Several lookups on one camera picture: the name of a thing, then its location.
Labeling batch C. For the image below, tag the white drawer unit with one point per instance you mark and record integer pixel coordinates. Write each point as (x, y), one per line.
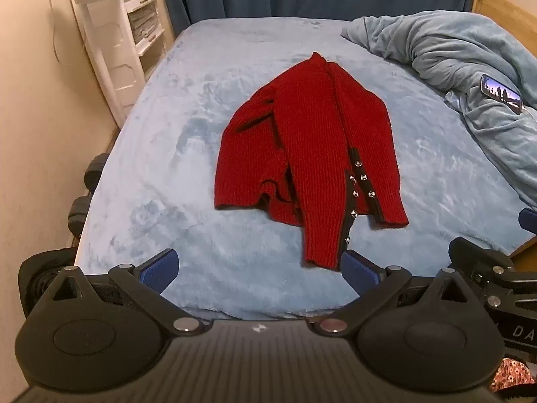
(144, 12)

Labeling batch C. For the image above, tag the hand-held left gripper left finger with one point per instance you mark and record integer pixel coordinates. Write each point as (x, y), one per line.
(158, 269)

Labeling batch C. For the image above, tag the black dumbbell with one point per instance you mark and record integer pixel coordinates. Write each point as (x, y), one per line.
(79, 214)

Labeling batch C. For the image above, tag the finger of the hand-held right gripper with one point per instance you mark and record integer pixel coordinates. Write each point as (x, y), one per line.
(478, 256)
(529, 220)

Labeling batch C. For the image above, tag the smartphone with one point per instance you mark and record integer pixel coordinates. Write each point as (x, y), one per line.
(501, 93)

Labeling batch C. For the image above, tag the red knit cardigan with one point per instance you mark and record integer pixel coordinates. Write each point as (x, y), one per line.
(319, 142)

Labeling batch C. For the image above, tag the light blue bed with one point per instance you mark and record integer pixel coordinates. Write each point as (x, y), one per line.
(176, 168)

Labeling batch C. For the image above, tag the floral patterned cloth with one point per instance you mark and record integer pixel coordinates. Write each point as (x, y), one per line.
(514, 375)

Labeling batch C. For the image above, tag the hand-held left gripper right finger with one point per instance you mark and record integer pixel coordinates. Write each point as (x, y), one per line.
(360, 269)

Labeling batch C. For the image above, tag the grey-blue fleece blanket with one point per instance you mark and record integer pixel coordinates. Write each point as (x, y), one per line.
(461, 50)

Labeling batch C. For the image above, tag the wooden bed frame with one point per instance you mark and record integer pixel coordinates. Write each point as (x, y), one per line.
(503, 12)

